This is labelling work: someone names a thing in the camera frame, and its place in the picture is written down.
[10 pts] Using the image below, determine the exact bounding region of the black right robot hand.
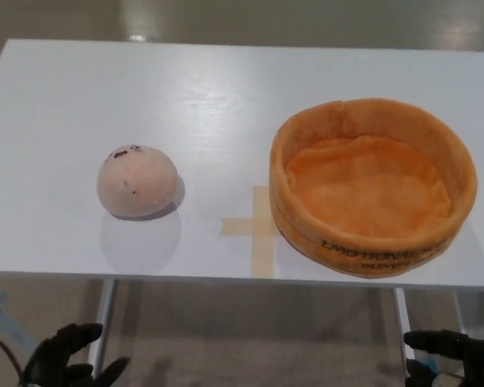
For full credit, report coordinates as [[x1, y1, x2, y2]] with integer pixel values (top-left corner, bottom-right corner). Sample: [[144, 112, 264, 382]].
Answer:
[[403, 329, 484, 387]]

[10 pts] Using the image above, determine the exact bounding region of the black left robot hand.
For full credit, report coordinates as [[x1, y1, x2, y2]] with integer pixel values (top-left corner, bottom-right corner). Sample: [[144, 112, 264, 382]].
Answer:
[[21, 322, 131, 387]]

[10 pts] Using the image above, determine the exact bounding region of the white table leg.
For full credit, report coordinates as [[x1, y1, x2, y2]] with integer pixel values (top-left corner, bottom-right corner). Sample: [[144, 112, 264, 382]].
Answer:
[[90, 277, 118, 374], [393, 286, 419, 364]]

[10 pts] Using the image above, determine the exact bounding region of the orange plush plate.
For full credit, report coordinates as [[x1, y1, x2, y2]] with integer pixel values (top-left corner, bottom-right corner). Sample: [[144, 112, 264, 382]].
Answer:
[[268, 100, 479, 279]]

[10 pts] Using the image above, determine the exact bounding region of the pink round plush toy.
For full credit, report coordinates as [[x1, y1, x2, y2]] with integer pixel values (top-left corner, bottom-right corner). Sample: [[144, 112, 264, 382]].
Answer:
[[96, 144, 182, 216]]

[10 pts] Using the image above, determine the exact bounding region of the beige tape cross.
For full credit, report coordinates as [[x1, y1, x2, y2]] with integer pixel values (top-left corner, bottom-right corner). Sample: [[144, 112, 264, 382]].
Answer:
[[220, 185, 286, 279]]

